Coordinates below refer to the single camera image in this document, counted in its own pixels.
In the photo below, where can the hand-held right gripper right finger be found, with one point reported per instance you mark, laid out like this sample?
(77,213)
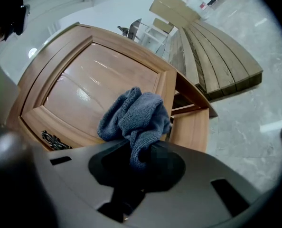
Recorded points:
(167,170)

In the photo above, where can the large tan board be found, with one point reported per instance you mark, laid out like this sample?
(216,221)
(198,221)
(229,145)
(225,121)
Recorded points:
(172,6)

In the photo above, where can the small tan board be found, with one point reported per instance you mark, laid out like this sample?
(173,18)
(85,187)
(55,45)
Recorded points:
(163,25)

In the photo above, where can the round white wall fixture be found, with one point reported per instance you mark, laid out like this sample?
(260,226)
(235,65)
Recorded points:
(32,52)

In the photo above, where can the wooden panelled cabinet door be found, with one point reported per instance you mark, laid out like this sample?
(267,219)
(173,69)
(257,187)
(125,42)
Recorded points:
(100,77)

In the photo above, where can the white container with red label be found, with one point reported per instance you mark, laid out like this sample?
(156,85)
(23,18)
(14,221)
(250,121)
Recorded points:
(198,5)

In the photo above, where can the grey chair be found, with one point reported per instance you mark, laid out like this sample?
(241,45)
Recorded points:
(130,31)

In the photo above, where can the wooden cabinet body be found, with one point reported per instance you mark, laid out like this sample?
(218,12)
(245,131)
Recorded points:
(193,125)

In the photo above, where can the slatted wooden platform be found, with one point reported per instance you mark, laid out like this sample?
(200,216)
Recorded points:
(217,56)

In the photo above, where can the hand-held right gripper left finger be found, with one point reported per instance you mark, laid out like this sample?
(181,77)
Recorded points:
(107,167)

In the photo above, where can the blue-grey knitted cloth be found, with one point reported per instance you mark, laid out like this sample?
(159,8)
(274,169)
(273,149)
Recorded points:
(138,120)

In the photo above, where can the white shelf unit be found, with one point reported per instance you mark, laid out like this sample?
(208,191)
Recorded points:
(153,40)

